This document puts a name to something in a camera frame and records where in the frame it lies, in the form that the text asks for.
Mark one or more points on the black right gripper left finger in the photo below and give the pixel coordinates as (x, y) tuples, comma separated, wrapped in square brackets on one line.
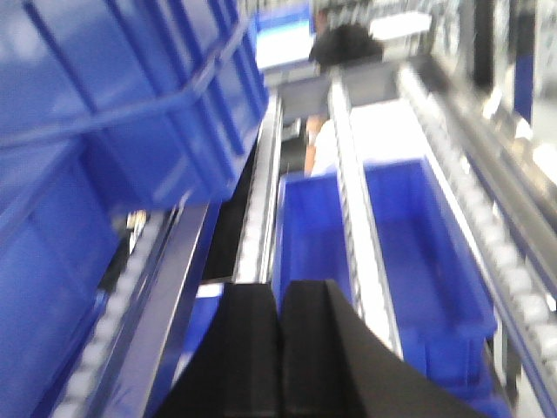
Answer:
[(235, 370)]

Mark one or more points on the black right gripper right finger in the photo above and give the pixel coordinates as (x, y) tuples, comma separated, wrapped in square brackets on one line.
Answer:
[(334, 366)]

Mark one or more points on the blue crate lower layer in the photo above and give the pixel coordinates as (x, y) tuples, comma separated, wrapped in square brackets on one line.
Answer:
[(444, 315)]

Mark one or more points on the white roller track middle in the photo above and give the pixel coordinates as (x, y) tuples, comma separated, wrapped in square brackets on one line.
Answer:
[(370, 288)]

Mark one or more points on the white roller track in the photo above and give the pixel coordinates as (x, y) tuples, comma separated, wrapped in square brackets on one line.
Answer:
[(512, 244), (127, 367), (370, 288)]

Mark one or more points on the white roller track left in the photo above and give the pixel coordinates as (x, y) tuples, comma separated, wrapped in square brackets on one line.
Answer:
[(127, 367)]

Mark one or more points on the large blue crate with foam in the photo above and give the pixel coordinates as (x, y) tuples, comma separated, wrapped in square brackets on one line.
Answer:
[(56, 243)]

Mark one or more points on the white roller track right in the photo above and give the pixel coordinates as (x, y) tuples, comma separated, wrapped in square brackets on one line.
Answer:
[(512, 244)]

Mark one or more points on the blue crate upper middle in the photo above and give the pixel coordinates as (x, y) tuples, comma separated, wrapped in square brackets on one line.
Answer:
[(166, 96)]

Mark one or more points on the person in white shirt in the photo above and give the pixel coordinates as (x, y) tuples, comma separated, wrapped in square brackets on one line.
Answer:
[(334, 50)]

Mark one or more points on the steel divider rail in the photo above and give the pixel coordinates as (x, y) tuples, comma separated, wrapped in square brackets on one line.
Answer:
[(255, 245)]

